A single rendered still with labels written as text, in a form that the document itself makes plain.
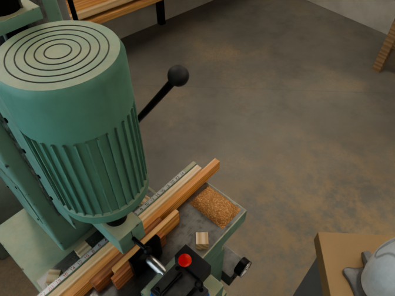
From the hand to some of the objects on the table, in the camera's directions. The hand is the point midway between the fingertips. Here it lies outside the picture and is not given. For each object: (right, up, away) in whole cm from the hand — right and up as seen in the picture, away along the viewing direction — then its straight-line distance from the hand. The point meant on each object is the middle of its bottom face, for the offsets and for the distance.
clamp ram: (-19, +19, +18) cm, 32 cm away
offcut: (-7, +24, +23) cm, 34 cm away
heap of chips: (-3, +33, +31) cm, 45 cm away
